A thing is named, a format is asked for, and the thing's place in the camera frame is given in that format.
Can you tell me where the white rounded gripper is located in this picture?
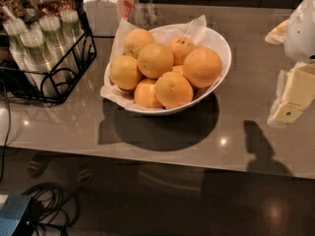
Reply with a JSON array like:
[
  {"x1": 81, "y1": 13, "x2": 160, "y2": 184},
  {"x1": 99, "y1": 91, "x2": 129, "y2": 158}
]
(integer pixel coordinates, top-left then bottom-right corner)
[{"x1": 265, "y1": 0, "x2": 315, "y2": 128}]

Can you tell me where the plastic cup stack left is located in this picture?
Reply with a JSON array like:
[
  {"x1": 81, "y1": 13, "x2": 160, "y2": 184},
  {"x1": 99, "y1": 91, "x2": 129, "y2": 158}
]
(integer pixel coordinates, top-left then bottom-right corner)
[{"x1": 3, "y1": 18, "x2": 27, "y2": 71}]

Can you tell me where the black wire rack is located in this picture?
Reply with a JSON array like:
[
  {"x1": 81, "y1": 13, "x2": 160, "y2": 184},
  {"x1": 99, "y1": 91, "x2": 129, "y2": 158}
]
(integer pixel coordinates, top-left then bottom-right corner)
[{"x1": 0, "y1": 0, "x2": 96, "y2": 103}]

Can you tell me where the white ceramic bowl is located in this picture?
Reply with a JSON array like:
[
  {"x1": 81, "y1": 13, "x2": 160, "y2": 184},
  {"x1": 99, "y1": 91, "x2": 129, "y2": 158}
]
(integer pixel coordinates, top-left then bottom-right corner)
[{"x1": 103, "y1": 24, "x2": 232, "y2": 117}]

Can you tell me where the small hidden middle orange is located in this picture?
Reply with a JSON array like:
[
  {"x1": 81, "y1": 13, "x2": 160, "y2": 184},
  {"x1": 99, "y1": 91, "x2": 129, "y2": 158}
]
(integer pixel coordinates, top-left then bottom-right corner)
[{"x1": 171, "y1": 65, "x2": 183, "y2": 74}]

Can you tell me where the white lidded canister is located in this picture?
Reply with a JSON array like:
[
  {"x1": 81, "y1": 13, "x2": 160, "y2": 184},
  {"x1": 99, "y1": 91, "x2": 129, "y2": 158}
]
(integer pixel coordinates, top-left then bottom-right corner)
[{"x1": 82, "y1": 0, "x2": 123, "y2": 37}]

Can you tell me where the plastic cup stack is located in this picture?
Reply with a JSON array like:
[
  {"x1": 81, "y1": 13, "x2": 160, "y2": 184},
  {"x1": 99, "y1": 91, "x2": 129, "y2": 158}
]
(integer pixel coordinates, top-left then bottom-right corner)
[
  {"x1": 3, "y1": 18, "x2": 27, "y2": 71},
  {"x1": 39, "y1": 16, "x2": 78, "y2": 73},
  {"x1": 61, "y1": 9, "x2": 83, "y2": 59},
  {"x1": 20, "y1": 29, "x2": 57, "y2": 97}
]

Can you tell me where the plastic cup stack middle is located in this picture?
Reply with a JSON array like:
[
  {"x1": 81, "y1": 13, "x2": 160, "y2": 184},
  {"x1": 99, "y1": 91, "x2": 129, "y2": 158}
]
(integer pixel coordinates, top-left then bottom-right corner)
[{"x1": 39, "y1": 16, "x2": 78, "y2": 73}]

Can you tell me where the red white label tag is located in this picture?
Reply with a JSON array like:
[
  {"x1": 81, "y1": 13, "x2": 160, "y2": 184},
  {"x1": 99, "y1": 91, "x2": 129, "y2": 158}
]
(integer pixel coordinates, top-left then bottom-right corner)
[{"x1": 118, "y1": 0, "x2": 134, "y2": 20}]

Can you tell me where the coiled black cable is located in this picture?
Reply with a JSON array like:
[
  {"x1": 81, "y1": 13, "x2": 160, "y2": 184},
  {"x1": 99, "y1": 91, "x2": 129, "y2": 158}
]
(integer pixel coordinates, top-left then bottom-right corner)
[{"x1": 21, "y1": 181, "x2": 82, "y2": 236}]

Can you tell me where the plastic cup stack right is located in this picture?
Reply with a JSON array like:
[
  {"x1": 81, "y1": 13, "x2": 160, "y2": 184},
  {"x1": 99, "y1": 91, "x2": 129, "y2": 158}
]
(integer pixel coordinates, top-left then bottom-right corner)
[{"x1": 61, "y1": 9, "x2": 83, "y2": 59}]

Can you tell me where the back spotted orange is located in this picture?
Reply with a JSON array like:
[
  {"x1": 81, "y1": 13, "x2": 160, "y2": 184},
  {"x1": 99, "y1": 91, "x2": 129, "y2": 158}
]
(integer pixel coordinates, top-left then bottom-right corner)
[{"x1": 168, "y1": 35, "x2": 197, "y2": 65}]

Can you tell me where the blue grey box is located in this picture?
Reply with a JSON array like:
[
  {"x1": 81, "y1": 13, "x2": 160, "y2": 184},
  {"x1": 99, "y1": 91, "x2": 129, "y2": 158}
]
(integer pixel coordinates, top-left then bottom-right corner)
[{"x1": 0, "y1": 195, "x2": 31, "y2": 236}]

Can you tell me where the white paper bowl liner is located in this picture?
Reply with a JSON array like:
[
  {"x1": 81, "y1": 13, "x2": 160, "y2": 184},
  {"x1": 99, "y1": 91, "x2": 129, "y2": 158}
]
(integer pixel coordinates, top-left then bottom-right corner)
[{"x1": 99, "y1": 14, "x2": 221, "y2": 112}]

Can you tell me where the plastic cup stack front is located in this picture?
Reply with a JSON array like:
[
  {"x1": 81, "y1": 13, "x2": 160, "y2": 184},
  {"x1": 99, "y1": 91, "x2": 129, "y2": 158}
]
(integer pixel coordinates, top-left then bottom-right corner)
[{"x1": 20, "y1": 29, "x2": 57, "y2": 97}]

